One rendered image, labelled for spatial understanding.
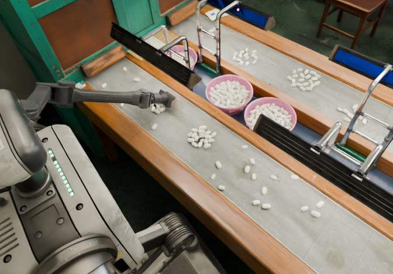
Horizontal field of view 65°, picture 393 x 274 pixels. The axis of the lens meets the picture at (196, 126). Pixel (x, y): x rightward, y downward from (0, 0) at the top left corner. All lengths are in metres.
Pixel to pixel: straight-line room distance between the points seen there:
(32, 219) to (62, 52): 1.33
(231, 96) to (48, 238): 1.32
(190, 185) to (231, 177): 0.20
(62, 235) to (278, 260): 0.87
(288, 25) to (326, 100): 1.98
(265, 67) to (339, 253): 1.11
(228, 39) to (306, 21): 1.74
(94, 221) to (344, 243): 1.03
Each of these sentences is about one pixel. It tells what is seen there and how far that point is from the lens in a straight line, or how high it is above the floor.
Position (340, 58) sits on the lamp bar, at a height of 1.07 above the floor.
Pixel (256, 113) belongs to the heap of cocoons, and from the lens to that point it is 1.69.
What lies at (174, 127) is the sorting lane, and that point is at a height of 0.74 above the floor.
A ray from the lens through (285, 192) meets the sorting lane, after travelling 1.45.
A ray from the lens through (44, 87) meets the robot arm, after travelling 1.40.
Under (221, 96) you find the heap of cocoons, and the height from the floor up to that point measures 0.74.
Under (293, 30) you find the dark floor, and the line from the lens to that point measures 3.63.
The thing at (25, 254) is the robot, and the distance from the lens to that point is 0.68.
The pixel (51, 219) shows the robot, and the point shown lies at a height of 1.45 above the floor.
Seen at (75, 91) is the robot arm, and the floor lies 1.11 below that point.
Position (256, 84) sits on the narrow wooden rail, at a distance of 1.82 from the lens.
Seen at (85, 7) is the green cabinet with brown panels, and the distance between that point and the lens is 1.89.
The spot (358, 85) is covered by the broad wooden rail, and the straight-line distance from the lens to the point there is 1.94.
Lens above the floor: 2.01
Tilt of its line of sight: 51 degrees down
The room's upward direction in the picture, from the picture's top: 6 degrees counter-clockwise
